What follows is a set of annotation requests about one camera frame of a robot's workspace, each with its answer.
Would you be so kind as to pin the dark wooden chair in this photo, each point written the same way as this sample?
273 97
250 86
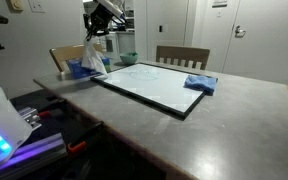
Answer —
180 55

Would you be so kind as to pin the white wall switch plate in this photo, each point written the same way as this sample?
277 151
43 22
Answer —
36 6

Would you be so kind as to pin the black framed white board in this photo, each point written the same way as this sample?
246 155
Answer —
158 87

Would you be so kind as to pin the aluminium rail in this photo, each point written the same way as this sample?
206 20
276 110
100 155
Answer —
32 156

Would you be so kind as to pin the white tissue wipe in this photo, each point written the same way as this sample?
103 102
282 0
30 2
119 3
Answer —
92 60

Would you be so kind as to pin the blue folded cloth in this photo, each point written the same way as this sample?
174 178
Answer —
201 82

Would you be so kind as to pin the beige thermostat dial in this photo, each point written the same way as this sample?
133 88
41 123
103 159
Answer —
16 5

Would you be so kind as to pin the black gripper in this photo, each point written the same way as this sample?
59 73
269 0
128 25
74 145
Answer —
97 17

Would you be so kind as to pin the orange black clamp lower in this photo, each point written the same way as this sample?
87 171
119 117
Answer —
80 143

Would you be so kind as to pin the white door with handle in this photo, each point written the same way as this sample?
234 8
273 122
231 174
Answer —
258 46

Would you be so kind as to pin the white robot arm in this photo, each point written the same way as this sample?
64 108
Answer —
120 17

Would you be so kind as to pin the light wooden chair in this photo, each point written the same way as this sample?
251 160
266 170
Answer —
61 55

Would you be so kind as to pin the blue tissue box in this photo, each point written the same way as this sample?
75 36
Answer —
78 71

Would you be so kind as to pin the green bowl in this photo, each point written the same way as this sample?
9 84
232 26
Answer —
129 58

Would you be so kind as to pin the orange black clamp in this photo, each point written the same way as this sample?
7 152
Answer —
56 105
80 143

